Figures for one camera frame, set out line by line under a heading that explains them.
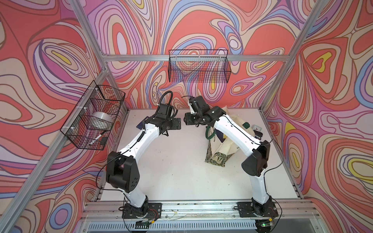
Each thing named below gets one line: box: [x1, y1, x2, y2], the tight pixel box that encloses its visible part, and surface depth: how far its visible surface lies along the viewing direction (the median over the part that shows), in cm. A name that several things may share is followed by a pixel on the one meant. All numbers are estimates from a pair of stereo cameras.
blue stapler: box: [253, 130, 264, 141], surface depth 101 cm
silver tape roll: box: [88, 111, 113, 131], surface depth 73 cm
